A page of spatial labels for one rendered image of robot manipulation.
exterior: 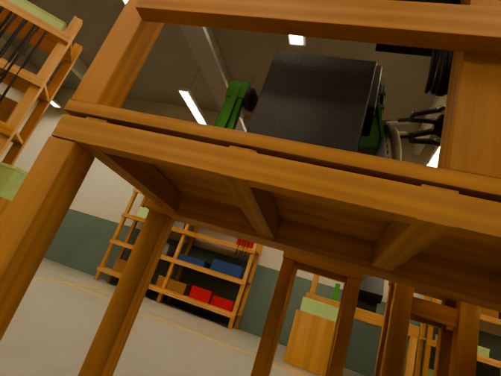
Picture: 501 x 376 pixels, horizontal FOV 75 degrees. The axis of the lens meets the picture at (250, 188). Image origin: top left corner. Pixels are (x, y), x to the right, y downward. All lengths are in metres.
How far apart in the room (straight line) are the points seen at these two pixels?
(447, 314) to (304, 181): 1.05
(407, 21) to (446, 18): 0.08
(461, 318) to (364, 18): 1.19
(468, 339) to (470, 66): 1.06
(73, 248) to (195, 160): 8.06
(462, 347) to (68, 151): 1.51
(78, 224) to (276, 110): 8.16
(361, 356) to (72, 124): 6.15
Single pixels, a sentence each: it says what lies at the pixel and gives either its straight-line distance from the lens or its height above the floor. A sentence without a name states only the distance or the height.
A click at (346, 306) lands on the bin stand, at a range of 1.45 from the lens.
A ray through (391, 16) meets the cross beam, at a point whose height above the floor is 1.22.
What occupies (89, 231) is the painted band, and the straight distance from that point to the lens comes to 8.66.
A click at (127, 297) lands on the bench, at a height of 0.39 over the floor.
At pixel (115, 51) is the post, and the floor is 1.06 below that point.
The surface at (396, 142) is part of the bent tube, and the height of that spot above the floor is 1.10.
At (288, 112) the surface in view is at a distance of 0.95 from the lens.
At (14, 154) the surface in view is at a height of 1.06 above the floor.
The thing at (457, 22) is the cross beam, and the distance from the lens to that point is 0.94.
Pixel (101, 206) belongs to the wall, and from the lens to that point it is 8.71.
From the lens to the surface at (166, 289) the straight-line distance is 6.67.
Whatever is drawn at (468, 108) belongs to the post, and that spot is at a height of 1.03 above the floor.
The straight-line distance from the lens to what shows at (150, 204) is 1.45.
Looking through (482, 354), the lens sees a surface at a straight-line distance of 6.47.
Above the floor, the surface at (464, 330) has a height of 0.67.
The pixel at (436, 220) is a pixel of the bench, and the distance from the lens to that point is 0.72.
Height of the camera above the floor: 0.52
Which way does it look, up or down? 18 degrees up
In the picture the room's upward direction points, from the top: 19 degrees clockwise
